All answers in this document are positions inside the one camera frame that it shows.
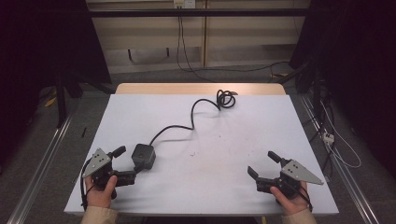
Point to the aluminium floor rail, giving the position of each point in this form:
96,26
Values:
37,174
348,174

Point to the yellow floor tape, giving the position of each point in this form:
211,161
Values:
50,101

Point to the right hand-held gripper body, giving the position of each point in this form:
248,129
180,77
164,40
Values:
295,173

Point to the black horizontal metal bar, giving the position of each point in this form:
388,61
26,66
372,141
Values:
199,12

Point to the person's right hand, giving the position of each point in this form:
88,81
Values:
294,205

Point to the white table mat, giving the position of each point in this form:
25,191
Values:
224,161

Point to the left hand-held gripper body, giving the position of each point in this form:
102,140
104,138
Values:
98,161

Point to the white wall socket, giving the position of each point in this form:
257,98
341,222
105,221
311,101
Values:
184,3

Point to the light wooden table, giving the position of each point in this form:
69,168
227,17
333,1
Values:
186,88

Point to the black square power adapter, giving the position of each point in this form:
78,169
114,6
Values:
144,156

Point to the white power strip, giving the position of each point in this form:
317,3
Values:
328,138

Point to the person's left hand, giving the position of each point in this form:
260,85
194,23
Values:
99,197

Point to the black curtain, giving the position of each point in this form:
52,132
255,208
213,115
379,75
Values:
37,46
358,46

